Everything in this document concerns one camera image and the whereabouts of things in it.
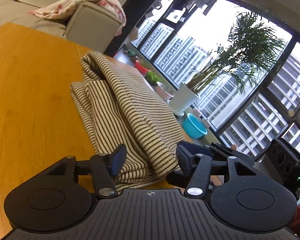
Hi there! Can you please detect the large black-framed window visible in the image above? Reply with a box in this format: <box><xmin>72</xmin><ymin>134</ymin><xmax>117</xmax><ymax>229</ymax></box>
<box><xmin>130</xmin><ymin>0</ymin><xmax>300</xmax><ymax>161</ymax></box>

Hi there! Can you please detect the tall palm plant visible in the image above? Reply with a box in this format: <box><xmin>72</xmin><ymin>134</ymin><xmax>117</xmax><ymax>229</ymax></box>
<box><xmin>187</xmin><ymin>5</ymin><xmax>288</xmax><ymax>96</ymax></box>

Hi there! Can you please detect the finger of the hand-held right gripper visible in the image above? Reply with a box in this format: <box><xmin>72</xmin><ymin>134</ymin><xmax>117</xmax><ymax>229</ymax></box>
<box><xmin>177</xmin><ymin>141</ymin><xmax>254</xmax><ymax>165</ymax></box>
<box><xmin>166</xmin><ymin>170</ymin><xmax>190</xmax><ymax>187</ymax></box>

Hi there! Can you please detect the red basin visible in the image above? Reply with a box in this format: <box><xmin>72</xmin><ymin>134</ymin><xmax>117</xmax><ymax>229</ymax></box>
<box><xmin>134</xmin><ymin>60</ymin><xmax>150</xmax><ymax>74</ymax></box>

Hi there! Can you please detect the blue basin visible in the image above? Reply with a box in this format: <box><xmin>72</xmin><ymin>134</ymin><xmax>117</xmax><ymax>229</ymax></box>
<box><xmin>182</xmin><ymin>113</ymin><xmax>207</xmax><ymax>139</ymax></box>

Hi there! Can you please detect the small green potted plant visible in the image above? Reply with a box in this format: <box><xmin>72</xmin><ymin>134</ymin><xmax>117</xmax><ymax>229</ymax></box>
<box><xmin>146</xmin><ymin>71</ymin><xmax>161</xmax><ymax>86</ymax></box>

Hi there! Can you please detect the grey covered sofa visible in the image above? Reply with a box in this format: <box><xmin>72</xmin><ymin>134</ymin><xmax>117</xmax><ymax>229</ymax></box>
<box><xmin>0</xmin><ymin>0</ymin><xmax>123</xmax><ymax>54</ymax></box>

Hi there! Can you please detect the white ribbed plant pot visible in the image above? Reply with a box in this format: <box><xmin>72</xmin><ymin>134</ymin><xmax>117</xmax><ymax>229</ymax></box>
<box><xmin>170</xmin><ymin>82</ymin><xmax>201</xmax><ymax>117</ymax></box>

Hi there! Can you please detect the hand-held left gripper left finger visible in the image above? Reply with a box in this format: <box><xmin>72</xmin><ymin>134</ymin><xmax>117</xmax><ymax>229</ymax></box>
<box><xmin>44</xmin><ymin>144</ymin><xmax>127</xmax><ymax>198</ymax></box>

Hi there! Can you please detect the striped knit garment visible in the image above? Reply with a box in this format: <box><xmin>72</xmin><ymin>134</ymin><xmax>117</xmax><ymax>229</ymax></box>
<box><xmin>70</xmin><ymin>51</ymin><xmax>187</xmax><ymax>190</ymax></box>

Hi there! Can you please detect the pink basin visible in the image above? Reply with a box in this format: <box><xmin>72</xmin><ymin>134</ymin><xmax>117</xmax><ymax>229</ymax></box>
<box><xmin>156</xmin><ymin>82</ymin><xmax>175</xmax><ymax>101</ymax></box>

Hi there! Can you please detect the pink floral blanket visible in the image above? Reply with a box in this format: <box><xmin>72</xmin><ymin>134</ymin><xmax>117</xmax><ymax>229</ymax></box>
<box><xmin>27</xmin><ymin>0</ymin><xmax>127</xmax><ymax>35</ymax></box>

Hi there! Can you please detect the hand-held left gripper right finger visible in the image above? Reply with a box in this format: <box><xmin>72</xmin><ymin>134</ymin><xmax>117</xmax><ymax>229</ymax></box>
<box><xmin>176</xmin><ymin>146</ymin><xmax>257</xmax><ymax>198</ymax></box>

